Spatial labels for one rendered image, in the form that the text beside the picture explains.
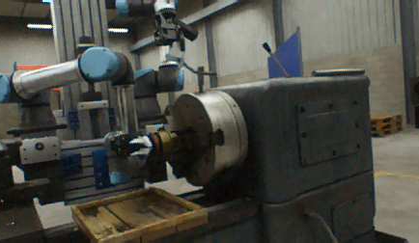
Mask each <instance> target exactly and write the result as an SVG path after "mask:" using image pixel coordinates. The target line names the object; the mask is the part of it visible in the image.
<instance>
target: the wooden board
mask: <svg viewBox="0 0 419 243"><path fill-rule="evenodd" d="M166 192H167V191H165V190H162V189H159V188H158V187H151V188H148V189H146V190H139V191H137V192H136V191H134V192H128V193H125V194H122V195H117V197H116V196H115V197H110V198H104V199H101V200H98V201H91V202H86V203H83V204H82V203H81V204H77V205H72V206H71V207H70V208H71V216H72V220H73V221H74V222H75V223H76V224H77V225H78V227H79V228H80V229H81V231H82V232H83V233H84V236H86V237H87V239H88V241H89V242H90V243H140V242H142V243H146V242H151V241H153V240H155V239H159V238H161V237H165V236H167V235H170V234H174V233H176V232H177V231H182V230H187V229H191V228H193V227H196V226H200V225H202V224H204V223H207V222H208V221H209V220H208V213H207V209H206V208H204V207H203V206H200V205H198V204H197V203H193V202H190V201H188V200H185V199H184V198H180V197H178V196H176V195H175V197H174V195H173V194H172V193H169V192H167V193H166ZM151 193H153V195H151V197H152V196H154V198H155V199H156V200H154V198H151V197H149V198H148V197H145V198H147V200H146V199H144V201H143V203H144V204H142V203H141V202H140V201H141V200H142V196H146V195H150V194H151ZM156 195H157V196H156ZM158 196H159V197H161V198H162V199H163V200H161V199H158ZM137 197H138V198H137ZM139 197H141V198H139ZM165 198H166V199H165ZM131 199H132V200H131ZM139 199H140V200H139ZM149 199H150V200H151V202H152V201H156V202H154V203H151V202H146V201H149ZM164 199H165V200H164ZM137 200H138V201H137ZM145 200H146V201H145ZM120 201H122V202H120ZM165 201H166V202H165ZM167 201H171V202H167ZM107 203H108V204H107ZM114 203H115V204H114ZM140 203H141V204H142V205H141V204H140ZM167 203H168V204H167ZM170 203H175V205H172V204H170ZM131 204H132V205H131ZM138 204H139V205H138ZM163 204H164V205H166V206H167V207H168V206H169V205H171V206H170V207H171V208H170V209H169V208H166V207H165V206H164V205H163ZM105 205H108V206H107V207H106V206H105ZM148 205H153V206H148ZM179 205H180V206H179ZM163 206H164V207H165V208H166V209H164V210H163V208H164V207H163ZM159 207H161V208H160V209H159ZM162 207H163V208H162ZM180 207H182V208H180ZM91 208H92V209H91ZM94 208H95V210H94ZM108 208H109V209H108ZM123 208H124V209H123ZM136 208H137V209H136ZM87 209H88V211H86V210H87ZM156 209H157V210H156ZM167 209H169V210H167ZM177 209H178V210H177ZM187 209H189V210H187ZM83 210H84V211H83ZM90 210H91V212H90ZM93 210H94V211H93ZM159 210H160V211H161V212H160V211H159ZM179 210H180V211H179ZM185 210H187V211H188V212H187V213H184V211H185ZM76 211H77V212H76ZM80 211H82V213H84V212H86V213H84V214H81V212H80ZM109 211H112V212H111V213H109ZM162 211H163V213H162ZM166 211H167V212H168V214H167V213H166ZM174 211H177V212H174ZM189 211H190V212H189ZM169 212H172V213H169ZM182 212H183V213H182ZM87 213H89V214H90V215H89V214H87ZM92 213H93V214H92ZM159 213H162V214H159ZM173 213H174V214H173ZM176 213H178V215H177V214H176ZM78 214H79V215H78ZM165 214H166V215H165ZM162 215H164V216H162ZM87 216H88V217H87ZM92 216H94V217H92ZM86 217H87V219H88V220H87V219H86ZM163 217H165V218H164V219H165V220H163ZM168 217H169V218H168ZM138 221H140V222H138ZM129 222H130V223H129ZM143 222H144V223H143ZM130 224H131V227H130ZM134 224H135V226H134ZM140 224H141V225H140ZM121 225H123V226H125V230H120V229H122V228H123V227H121ZM137 225H139V226H138V227H137ZM140 226H142V228H141V227H140ZM117 227H119V228H118V229H117ZM127 227H128V230H126V229H127ZM110 228H112V229H110ZM132 228H134V229H132ZM104 230H105V231H104ZM122 231H124V233H122ZM98 233H99V234H98ZM106 233H109V234H110V235H109V234H107V235H106ZM104 236H106V237H104ZM99 239H100V240H99Z"/></svg>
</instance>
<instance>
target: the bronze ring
mask: <svg viewBox="0 0 419 243"><path fill-rule="evenodd" d="M147 136H148V138H149V139H150V141H151V144H152V148H153V149H152V150H151V154H150V156H149V157H150V158H159V159H160V158H164V157H166V158H171V157H172V156H173V153H174V152H176V151H178V149H174V142H173V137H178V136H177V134H175V133H172V134H171V133H170V131H168V130H167V129H163V130H162V131H157V132H155V133H154V134H148V135H147Z"/></svg>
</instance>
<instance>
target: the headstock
mask: <svg viewBox="0 0 419 243"><path fill-rule="evenodd" d="M370 84H371V81H370V78H369V76H368V75H366V74H357V75H331V76H318V77H305V78H278V79H269V80H261V81H256V82H251V83H241V84H236V85H232V86H223V87H218V88H213V89H203V92H215V91H219V92H224V93H226V94H227V95H229V96H230V97H232V98H233V100H234V101H235V103H237V106H238V107H239V108H240V111H241V113H242V114H243V117H244V119H245V122H246V128H247V133H248V142H249V145H248V153H247V157H246V162H245V165H244V166H243V169H242V170H241V171H240V173H239V174H238V175H237V176H235V178H230V179H227V180H224V181H219V182H216V183H213V184H210V185H212V186H214V187H219V188H221V189H224V190H229V191H231V192H233V193H238V194H241V195H244V196H246V197H249V198H254V199H256V200H259V201H263V202H266V203H284V202H286V201H290V200H292V199H293V198H294V197H295V196H296V195H299V194H302V193H304V192H308V191H310V190H313V189H317V188H319V187H322V186H325V185H327V184H330V183H334V182H336V181H338V180H343V179H345V178H347V177H352V176H357V175H360V174H361V173H366V172H368V171H370V170H373V169H374V158H373V148H372V126H371V115H370V103H369V86H370ZM259 136H260V137H259ZM260 140H261V141H260ZM256 154H257V155H256ZM244 181H245V182H244Z"/></svg>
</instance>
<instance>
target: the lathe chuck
mask: <svg viewBox="0 0 419 243"><path fill-rule="evenodd" d="M176 102H177V104H178V106H179V109H180V111H181V112H182V116H183V119H184V122H185V124H186V125H187V126H190V127H191V128H193V131H192V133H191V134H199V133H207V132H213V131H217V129H220V131H221V134H222V139H223V144H221V145H222V146H219V145H209V146H204V147H200V148H196V151H195V152H194V153H190V162H189V168H188V172H187V182H188V183H189V184H192V185H193V186H195V187H203V186H206V185H209V184H213V183H216V182H219V181H224V180H227V178H230V176H231V175H232V173H233V172H234V171H235V168H236V166H237V161H238V158H239V152H240V138H239V133H238V129H237V121H236V119H235V115H234V114H233V111H232V109H231V108H230V106H229V104H228V103H227V101H226V100H224V97H221V95H220V94H217V93H216V92H204V93H203V94H200V93H198V92H194V93H185V94H181V95H180V96H179V97H178V98H177V99H176ZM226 168H227V169H228V172H227V173H226V174H225V175H219V173H220V172H221V170H224V169H226Z"/></svg>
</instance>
